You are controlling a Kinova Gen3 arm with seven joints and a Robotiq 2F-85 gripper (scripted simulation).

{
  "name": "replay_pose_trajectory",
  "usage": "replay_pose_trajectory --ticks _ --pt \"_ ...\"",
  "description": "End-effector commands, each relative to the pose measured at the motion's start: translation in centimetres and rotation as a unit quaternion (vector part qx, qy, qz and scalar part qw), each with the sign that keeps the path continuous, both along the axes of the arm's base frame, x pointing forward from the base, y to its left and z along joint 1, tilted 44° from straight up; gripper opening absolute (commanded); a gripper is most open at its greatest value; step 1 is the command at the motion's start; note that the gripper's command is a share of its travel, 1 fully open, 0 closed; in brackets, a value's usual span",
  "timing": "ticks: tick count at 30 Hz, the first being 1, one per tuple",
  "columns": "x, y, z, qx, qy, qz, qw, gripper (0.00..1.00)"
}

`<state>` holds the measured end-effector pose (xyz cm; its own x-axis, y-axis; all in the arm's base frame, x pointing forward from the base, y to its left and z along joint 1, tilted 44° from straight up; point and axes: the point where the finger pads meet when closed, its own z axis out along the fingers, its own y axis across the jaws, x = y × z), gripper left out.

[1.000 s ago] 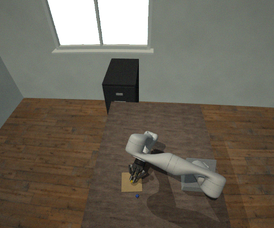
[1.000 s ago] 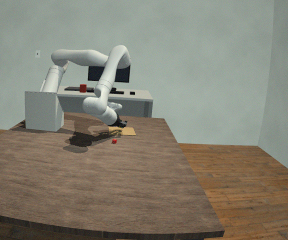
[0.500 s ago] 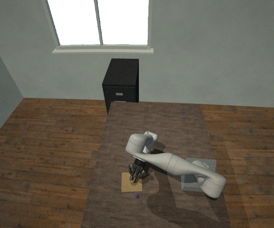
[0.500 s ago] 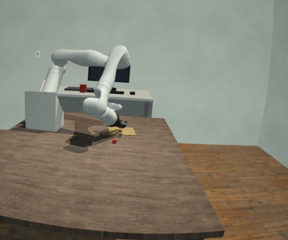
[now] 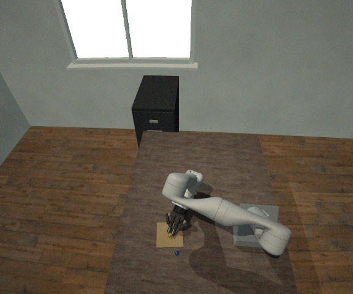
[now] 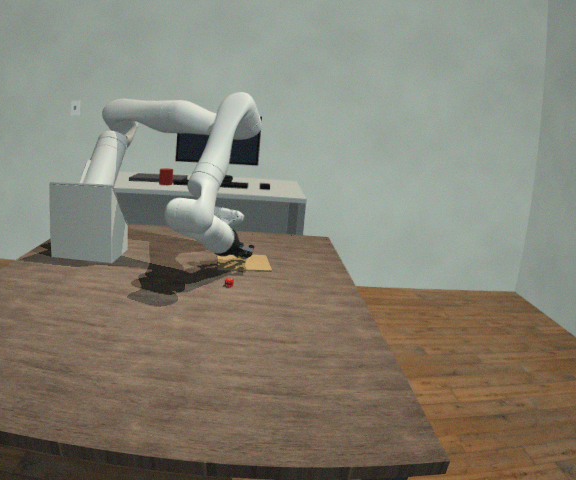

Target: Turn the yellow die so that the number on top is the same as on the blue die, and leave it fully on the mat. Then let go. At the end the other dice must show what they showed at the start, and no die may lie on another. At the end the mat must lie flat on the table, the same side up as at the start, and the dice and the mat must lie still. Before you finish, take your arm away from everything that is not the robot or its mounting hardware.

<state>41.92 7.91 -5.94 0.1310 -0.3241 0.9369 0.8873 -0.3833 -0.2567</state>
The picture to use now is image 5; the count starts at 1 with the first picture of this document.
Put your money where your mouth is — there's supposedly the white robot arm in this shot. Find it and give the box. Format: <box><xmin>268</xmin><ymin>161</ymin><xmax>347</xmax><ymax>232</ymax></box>
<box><xmin>162</xmin><ymin>170</ymin><xmax>292</xmax><ymax>255</ymax></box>

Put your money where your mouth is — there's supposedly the tan square mat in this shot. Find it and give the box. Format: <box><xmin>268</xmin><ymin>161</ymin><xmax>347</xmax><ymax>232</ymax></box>
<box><xmin>156</xmin><ymin>222</ymin><xmax>183</xmax><ymax>248</ymax></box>

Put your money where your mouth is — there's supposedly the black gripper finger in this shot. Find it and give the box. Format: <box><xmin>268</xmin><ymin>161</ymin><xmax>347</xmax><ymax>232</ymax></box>
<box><xmin>171</xmin><ymin>217</ymin><xmax>188</xmax><ymax>236</ymax></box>
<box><xmin>165</xmin><ymin>213</ymin><xmax>176</xmax><ymax>234</ymax></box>

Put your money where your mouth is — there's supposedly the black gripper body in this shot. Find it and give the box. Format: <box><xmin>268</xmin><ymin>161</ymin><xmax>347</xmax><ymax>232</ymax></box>
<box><xmin>170</xmin><ymin>205</ymin><xmax>188</xmax><ymax>223</ymax></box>

